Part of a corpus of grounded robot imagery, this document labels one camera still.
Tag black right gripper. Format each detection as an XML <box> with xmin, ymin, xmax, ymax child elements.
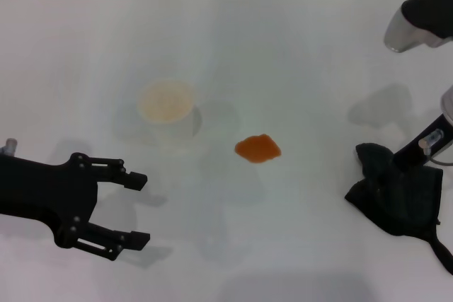
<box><xmin>391</xmin><ymin>113</ymin><xmax>448</xmax><ymax>176</ymax></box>

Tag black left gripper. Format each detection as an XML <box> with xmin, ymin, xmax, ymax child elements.
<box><xmin>0</xmin><ymin>152</ymin><xmax>151</xmax><ymax>262</ymax></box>

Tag dark blue rag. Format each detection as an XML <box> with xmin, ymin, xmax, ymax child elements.
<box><xmin>344</xmin><ymin>142</ymin><xmax>453</xmax><ymax>277</ymax></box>

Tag white paper cup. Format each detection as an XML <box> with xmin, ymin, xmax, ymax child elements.
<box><xmin>137</xmin><ymin>81</ymin><xmax>204</xmax><ymax>140</ymax></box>

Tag brown water stain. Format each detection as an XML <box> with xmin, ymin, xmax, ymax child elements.
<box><xmin>234</xmin><ymin>134</ymin><xmax>283</xmax><ymax>165</ymax></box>

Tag grey cable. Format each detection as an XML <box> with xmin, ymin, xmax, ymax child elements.
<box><xmin>423</xmin><ymin>149</ymin><xmax>453</xmax><ymax>168</ymax></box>

